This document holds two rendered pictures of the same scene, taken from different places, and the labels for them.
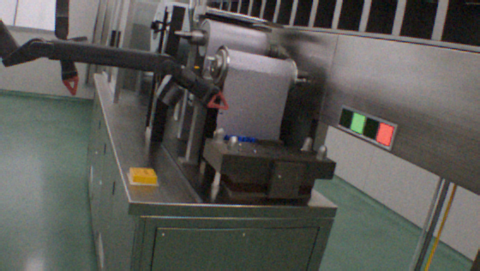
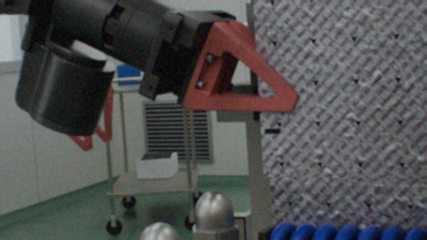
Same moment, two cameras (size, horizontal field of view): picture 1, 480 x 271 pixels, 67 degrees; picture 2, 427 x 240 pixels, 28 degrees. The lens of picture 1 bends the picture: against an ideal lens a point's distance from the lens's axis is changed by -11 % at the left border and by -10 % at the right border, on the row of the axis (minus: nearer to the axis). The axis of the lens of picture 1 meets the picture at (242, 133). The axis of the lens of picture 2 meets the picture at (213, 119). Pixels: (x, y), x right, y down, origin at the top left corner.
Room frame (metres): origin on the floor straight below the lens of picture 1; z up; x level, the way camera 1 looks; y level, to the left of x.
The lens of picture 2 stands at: (0.86, -0.37, 1.18)
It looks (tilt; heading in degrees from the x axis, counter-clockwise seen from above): 6 degrees down; 50
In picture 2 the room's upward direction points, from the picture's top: 4 degrees counter-clockwise
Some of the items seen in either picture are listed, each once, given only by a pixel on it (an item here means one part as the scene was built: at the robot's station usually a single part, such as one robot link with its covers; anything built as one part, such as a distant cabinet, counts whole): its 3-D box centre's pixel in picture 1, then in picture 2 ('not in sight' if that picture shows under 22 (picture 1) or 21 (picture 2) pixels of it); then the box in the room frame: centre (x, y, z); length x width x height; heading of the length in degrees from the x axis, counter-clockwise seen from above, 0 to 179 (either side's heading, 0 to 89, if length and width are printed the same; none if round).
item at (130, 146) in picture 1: (159, 112); not in sight; (2.21, 0.49, 0.88); 2.52 x 0.66 x 0.04; 25
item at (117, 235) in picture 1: (150, 187); not in sight; (2.22, 0.47, 0.43); 2.52 x 0.64 x 0.86; 25
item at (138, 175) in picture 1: (142, 176); not in sight; (1.10, 0.26, 0.91); 0.07 x 0.07 x 0.02; 25
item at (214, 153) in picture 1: (270, 159); not in sight; (1.25, -0.10, 1.00); 0.40 x 0.16 x 0.06; 115
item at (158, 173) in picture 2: not in sight; (153, 142); (4.07, 4.14, 0.51); 0.91 x 0.58 x 1.02; 49
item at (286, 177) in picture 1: (285, 180); not in sight; (1.17, -0.16, 0.96); 0.10 x 0.03 x 0.11; 115
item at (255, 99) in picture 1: (254, 99); (419, 42); (1.34, -0.02, 1.17); 0.23 x 0.01 x 0.18; 115
